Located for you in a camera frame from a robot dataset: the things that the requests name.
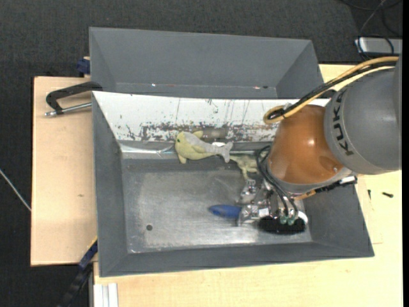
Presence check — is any black cylinder on white bracket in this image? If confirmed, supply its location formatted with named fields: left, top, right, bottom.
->
left=256, top=212, right=310, bottom=235

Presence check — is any grey metal bin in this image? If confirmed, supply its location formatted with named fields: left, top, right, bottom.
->
left=88, top=26, right=375, bottom=278

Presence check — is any blue oval thing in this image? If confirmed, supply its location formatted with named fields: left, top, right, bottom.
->
left=208, top=203, right=242, bottom=219

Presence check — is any pale green toy animal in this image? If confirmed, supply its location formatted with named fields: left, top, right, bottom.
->
left=229, top=153, right=260, bottom=180

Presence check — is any pale wood board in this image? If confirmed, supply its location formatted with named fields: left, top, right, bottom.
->
left=30, top=75, right=98, bottom=267

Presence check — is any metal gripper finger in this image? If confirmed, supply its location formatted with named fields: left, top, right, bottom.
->
left=239, top=178, right=260, bottom=204
left=236, top=203, right=268, bottom=227

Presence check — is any grey and yellow toy dolphin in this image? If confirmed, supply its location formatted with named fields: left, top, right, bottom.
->
left=174, top=130, right=235, bottom=165

